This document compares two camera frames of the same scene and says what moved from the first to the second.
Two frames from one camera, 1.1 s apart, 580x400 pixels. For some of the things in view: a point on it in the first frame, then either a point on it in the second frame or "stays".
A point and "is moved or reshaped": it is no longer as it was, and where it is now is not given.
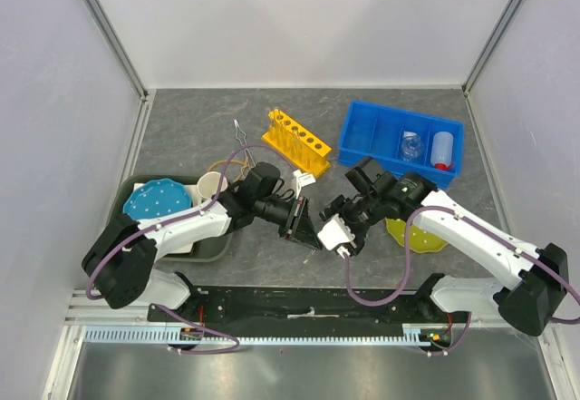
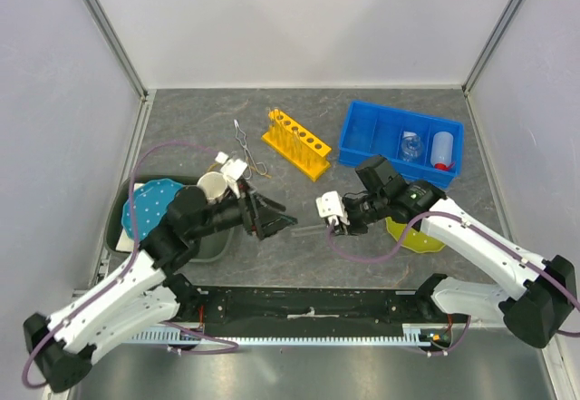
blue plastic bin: [401, 142] stays
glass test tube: [313, 251] is moved or reshaped
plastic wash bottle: [441, 153] stays
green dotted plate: [420, 240] stays
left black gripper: [305, 234] -> [248, 200]
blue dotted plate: [157, 199] stays
